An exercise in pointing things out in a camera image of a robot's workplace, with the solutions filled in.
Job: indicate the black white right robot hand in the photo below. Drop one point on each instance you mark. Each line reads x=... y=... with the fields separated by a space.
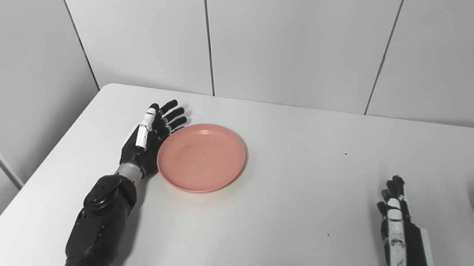
x=415 y=246

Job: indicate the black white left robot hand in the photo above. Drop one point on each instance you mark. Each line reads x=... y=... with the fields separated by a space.
x=137 y=155

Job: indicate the pink round plate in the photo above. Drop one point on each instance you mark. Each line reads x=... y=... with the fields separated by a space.
x=202 y=158

